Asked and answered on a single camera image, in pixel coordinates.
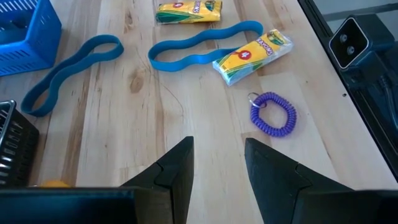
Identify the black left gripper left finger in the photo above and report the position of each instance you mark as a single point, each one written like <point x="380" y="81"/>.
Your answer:
<point x="93" y="205"/>

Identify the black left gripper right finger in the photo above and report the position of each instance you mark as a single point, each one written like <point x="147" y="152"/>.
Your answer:
<point x="311" y="205"/>

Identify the blue rubber band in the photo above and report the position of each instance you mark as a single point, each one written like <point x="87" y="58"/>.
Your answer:
<point x="107" y="38"/>
<point x="180" y="67"/>

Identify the blue plastic basket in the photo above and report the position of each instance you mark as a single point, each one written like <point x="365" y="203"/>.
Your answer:
<point x="31" y="46"/>

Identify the yellow crayon pack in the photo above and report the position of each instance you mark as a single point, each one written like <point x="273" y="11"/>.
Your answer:
<point x="248" y="57"/>
<point x="189" y="12"/>

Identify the black plastic basket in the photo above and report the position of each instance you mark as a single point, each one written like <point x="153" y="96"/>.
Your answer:
<point x="18" y="149"/>

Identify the black table-level camera box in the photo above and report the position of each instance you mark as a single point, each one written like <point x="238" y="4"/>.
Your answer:
<point x="348" y="42"/>

